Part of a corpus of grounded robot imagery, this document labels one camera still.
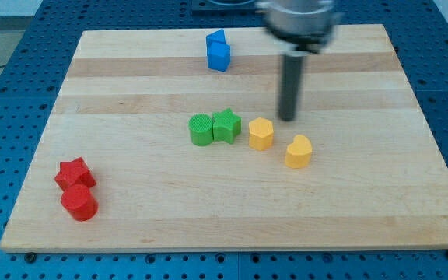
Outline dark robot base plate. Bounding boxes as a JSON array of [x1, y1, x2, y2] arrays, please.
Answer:
[[190, 0, 257, 14]]

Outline blue cube block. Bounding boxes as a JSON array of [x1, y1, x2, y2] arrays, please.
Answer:
[[207, 42, 231, 72]]

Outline red star block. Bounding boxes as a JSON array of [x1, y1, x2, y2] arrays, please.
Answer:
[[54, 157, 96, 191]]

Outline blue triangle block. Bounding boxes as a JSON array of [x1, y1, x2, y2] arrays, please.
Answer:
[[205, 29, 226, 48]]

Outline red cylinder block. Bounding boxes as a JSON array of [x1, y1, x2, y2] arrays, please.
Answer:
[[61, 184, 99, 222]]

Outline yellow heart block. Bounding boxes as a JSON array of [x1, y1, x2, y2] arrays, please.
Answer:
[[285, 135, 313, 169]]

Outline green star block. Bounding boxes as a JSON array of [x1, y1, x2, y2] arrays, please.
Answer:
[[212, 108, 242, 144]]

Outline wooden board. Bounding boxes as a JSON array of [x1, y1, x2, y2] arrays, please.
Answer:
[[0, 24, 448, 253]]

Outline yellow hexagon block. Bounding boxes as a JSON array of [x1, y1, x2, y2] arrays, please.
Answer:
[[248, 117, 274, 151]]

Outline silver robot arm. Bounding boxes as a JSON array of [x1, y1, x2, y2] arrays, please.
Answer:
[[256, 0, 342, 121]]

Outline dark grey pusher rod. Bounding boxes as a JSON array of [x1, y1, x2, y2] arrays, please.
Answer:
[[278, 51, 304, 121]]

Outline green cylinder block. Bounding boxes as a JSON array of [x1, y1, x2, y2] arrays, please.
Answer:
[[188, 114, 213, 146]]

